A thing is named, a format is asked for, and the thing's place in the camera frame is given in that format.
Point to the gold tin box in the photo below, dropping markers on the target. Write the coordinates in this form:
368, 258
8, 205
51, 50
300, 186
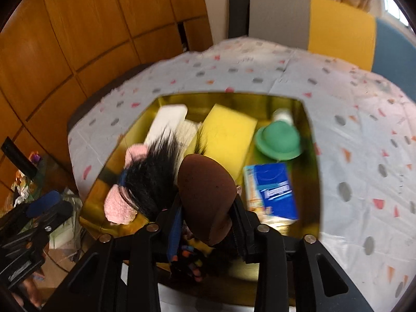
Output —
302, 175

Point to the wooden wardrobe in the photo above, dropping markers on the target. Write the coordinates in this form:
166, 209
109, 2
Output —
81, 26

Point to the barred window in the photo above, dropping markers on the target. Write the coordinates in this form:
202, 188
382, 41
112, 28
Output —
395, 6

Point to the yellow sponge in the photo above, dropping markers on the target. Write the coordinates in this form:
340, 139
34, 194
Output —
227, 133

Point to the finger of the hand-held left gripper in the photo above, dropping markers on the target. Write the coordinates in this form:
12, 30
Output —
19, 156
44, 204

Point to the pink towel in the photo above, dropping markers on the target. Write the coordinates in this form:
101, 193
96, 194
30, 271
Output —
117, 206

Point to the green glass table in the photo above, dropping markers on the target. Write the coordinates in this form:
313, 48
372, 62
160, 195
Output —
48, 175

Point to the blue tissue packet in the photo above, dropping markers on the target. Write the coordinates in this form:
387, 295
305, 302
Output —
276, 191

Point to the grey yellow blue chair backrest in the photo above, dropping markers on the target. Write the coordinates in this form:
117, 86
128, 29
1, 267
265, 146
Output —
338, 29

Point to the brown makeup sponge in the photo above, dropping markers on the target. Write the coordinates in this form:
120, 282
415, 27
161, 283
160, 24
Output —
208, 195

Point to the black beaded braid hairpiece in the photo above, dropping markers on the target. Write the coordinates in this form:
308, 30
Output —
152, 172

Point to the patterned white tablecloth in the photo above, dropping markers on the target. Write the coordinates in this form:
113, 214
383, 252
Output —
357, 130

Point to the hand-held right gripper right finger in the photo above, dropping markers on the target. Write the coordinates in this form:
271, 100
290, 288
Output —
243, 234

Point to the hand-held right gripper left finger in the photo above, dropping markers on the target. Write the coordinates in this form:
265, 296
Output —
175, 230

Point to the small white object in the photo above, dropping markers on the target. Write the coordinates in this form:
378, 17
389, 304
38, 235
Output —
282, 116

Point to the plastic bag with papers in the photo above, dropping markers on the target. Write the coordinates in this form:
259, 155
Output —
66, 224

